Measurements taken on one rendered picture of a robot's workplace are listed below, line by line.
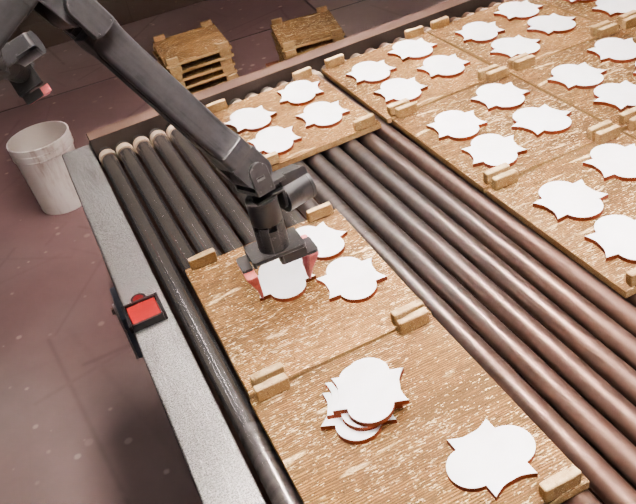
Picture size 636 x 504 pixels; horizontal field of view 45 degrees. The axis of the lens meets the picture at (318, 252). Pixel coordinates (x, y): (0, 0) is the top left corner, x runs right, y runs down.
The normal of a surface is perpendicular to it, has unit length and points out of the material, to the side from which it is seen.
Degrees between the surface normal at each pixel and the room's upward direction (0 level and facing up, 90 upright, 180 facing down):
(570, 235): 0
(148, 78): 78
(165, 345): 0
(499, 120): 0
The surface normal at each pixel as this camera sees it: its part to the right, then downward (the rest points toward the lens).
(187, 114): 0.52, 0.22
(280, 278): -0.18, -0.79
